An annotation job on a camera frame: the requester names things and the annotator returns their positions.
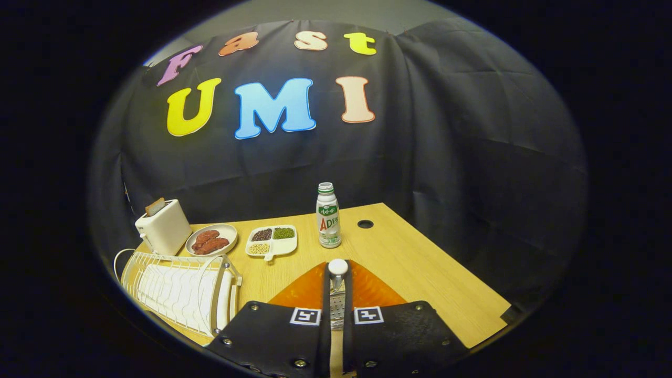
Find grey round plate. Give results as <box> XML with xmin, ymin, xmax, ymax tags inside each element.
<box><xmin>185</xmin><ymin>224</ymin><xmax>238</xmax><ymax>257</ymax></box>

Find spoon with patterned handle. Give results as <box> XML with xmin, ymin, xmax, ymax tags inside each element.
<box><xmin>328</xmin><ymin>258</ymin><xmax>349</xmax><ymax>331</ymax></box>

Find white divided dish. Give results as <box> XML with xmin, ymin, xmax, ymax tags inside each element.
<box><xmin>245</xmin><ymin>225</ymin><xmax>298</xmax><ymax>261</ymax></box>

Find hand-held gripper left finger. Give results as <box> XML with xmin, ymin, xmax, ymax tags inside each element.
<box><xmin>204</xmin><ymin>261</ymin><xmax>333</xmax><ymax>378</ymax></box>

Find white wire dish rack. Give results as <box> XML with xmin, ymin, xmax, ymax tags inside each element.
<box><xmin>120</xmin><ymin>251</ymin><xmax>243</xmax><ymax>338</ymax></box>

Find white power cable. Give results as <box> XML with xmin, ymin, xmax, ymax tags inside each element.
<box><xmin>113</xmin><ymin>248</ymin><xmax>138</xmax><ymax>284</ymax></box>

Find white drink bottle green cap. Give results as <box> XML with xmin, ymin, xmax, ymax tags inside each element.
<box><xmin>316</xmin><ymin>182</ymin><xmax>342</xmax><ymax>249</ymax></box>

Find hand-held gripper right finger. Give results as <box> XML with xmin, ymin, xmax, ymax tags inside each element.
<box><xmin>343</xmin><ymin>260</ymin><xmax>470</xmax><ymax>377</ymax></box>

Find white toaster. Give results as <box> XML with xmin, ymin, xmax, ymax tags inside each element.
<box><xmin>135</xmin><ymin>199</ymin><xmax>193</xmax><ymax>257</ymax></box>

